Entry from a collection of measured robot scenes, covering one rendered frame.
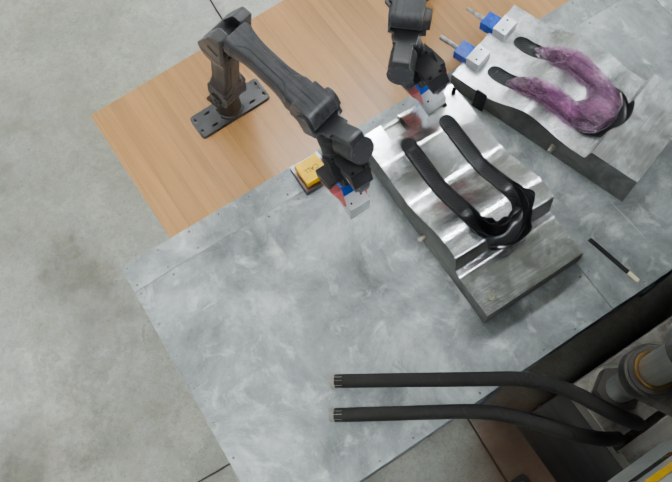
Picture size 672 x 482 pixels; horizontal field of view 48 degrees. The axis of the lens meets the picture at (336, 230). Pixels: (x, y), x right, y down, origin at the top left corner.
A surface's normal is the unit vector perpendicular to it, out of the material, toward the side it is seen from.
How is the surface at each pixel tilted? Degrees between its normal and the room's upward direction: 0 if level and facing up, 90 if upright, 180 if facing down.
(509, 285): 0
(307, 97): 14
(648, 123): 0
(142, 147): 0
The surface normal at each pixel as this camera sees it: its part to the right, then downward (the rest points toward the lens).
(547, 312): -0.05, -0.36
